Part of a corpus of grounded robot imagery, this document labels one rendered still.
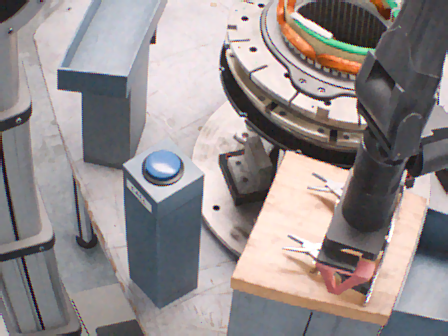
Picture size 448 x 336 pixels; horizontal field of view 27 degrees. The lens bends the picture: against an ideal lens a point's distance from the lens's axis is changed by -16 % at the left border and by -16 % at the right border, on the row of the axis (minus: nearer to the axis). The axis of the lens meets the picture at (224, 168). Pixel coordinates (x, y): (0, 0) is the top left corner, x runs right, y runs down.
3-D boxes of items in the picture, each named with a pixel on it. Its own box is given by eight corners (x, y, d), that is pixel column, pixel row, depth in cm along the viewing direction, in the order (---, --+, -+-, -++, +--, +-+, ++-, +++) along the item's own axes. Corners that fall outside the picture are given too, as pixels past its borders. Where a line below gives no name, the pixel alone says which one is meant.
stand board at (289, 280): (424, 209, 123) (427, 197, 121) (384, 326, 112) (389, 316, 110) (284, 162, 127) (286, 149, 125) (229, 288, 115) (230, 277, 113)
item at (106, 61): (105, 80, 169) (111, -34, 147) (166, 89, 169) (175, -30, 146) (64, 197, 154) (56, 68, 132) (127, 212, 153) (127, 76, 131)
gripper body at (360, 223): (397, 196, 110) (411, 152, 104) (374, 265, 103) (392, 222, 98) (347, 177, 111) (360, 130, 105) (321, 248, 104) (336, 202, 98)
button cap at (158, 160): (165, 149, 128) (165, 143, 127) (186, 170, 126) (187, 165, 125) (139, 165, 126) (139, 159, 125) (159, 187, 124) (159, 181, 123)
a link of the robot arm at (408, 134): (357, 61, 96) (400, 116, 90) (436, 52, 100) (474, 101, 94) (344, 153, 104) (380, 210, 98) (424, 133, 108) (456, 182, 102)
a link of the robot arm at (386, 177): (354, 119, 98) (379, 164, 94) (405, 109, 100) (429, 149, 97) (341, 167, 103) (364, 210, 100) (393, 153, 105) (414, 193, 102)
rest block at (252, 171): (256, 158, 155) (259, 134, 151) (269, 189, 152) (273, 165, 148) (226, 164, 154) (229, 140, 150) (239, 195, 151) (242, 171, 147)
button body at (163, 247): (166, 255, 149) (168, 136, 129) (198, 287, 146) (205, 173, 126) (129, 277, 146) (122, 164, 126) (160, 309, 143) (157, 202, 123)
